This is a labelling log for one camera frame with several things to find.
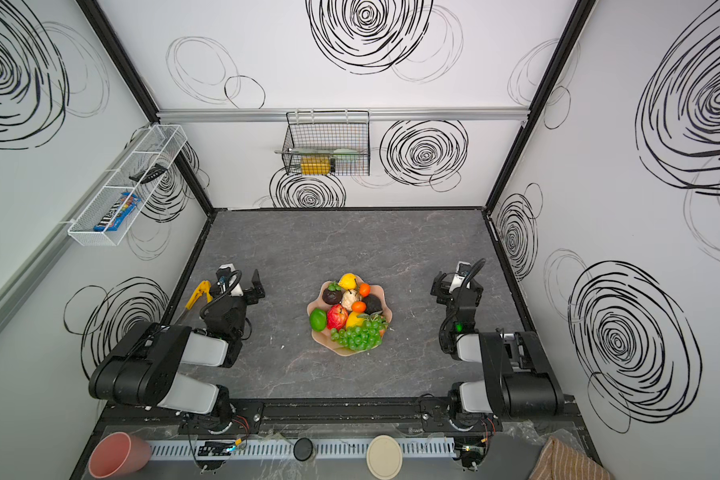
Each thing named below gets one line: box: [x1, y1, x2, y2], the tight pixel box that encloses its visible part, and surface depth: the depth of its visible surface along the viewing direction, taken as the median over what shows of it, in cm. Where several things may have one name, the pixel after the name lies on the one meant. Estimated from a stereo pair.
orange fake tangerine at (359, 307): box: [351, 301, 367, 315], surface depth 87 cm
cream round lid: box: [366, 435, 403, 480], surface depth 65 cm
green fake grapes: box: [330, 314, 389, 351], surface depth 79 cm
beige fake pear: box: [341, 289, 361, 312], surface depth 88 cm
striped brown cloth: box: [528, 437, 614, 480], surface depth 68 cm
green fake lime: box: [309, 308, 327, 332], surface depth 85 cm
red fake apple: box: [327, 304, 349, 331], surface depth 86 cm
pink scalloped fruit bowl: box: [306, 273, 392, 355], surface depth 86 cm
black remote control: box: [128, 163, 168, 184], surface depth 82 cm
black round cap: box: [293, 437, 314, 462], surface depth 63 cm
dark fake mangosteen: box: [322, 282, 343, 305], surface depth 89 cm
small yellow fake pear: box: [338, 273, 357, 290], surface depth 91 cm
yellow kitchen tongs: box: [186, 280, 213, 310], surface depth 96 cm
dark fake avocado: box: [362, 293, 383, 315], surface depth 88 cm
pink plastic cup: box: [88, 432, 151, 479], surface depth 63 cm
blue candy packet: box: [94, 192, 141, 232], surface depth 72 cm
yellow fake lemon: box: [346, 311, 365, 328], surface depth 86 cm
